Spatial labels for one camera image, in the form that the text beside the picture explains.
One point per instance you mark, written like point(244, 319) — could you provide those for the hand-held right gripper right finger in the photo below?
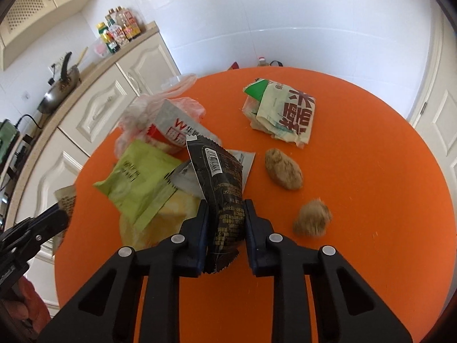
point(250, 246)

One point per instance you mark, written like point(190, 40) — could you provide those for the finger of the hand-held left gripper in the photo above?
point(44, 213)
point(50, 225)

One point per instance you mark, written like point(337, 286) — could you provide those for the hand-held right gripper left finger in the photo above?
point(201, 235)

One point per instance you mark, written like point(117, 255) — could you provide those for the beige printed packet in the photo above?
point(66, 198)

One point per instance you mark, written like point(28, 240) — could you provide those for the black snack wrapper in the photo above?
point(221, 185)

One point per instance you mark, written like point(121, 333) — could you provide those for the person's left hand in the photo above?
point(32, 311)

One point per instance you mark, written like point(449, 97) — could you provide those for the yellow snack packet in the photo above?
point(171, 214)

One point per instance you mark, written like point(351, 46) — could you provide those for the silver foil wrapper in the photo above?
point(184, 178)

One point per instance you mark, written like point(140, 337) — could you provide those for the round brown fibrous lump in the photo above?
point(312, 218)

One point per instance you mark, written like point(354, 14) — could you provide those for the green electric cooker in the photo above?
point(7, 143)

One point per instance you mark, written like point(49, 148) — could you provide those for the green snack packet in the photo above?
point(139, 182)

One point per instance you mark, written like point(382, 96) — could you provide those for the oval brown fibrous lump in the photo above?
point(284, 168)

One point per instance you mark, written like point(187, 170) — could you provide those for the red white packet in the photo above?
point(171, 121)

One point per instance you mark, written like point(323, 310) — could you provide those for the steel wok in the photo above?
point(59, 93)

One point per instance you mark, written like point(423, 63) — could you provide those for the orange round table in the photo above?
point(357, 185)

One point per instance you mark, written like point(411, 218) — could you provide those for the cream base cabinets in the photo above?
point(103, 103)

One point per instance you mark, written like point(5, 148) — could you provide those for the white red-lettered crumpled bag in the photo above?
point(282, 114)

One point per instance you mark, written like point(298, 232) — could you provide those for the clear plastic bag with packets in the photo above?
point(142, 107)

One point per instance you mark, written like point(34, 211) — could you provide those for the beige stone countertop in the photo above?
point(85, 73)

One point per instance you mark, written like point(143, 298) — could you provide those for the red snack bag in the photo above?
point(235, 66)

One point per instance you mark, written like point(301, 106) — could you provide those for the clear plastic container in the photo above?
point(101, 48)

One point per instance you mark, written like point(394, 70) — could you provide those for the dark soy sauce bottle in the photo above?
point(112, 44)

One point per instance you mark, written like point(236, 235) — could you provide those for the yellow oil bottle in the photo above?
point(262, 62)

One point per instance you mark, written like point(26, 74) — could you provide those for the red label jar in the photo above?
point(119, 35)

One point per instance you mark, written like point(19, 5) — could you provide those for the cream lattice door cabinet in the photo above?
point(35, 10)

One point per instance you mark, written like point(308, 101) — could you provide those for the amber cooking oil bottle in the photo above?
point(132, 25)

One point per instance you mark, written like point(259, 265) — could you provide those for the white wall outlet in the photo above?
point(53, 68)

